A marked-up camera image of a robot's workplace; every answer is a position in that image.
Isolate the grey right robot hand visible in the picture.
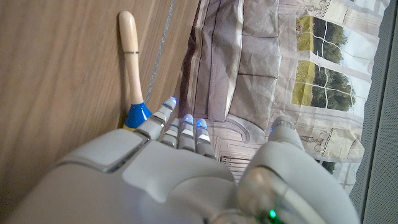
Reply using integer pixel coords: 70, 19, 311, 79
6, 96, 361, 224

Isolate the wooden maraca with coloured head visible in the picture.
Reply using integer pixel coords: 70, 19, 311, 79
118, 11, 153, 131

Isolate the printed sofa backdrop cloth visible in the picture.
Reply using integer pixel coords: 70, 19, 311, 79
174, 0, 391, 194

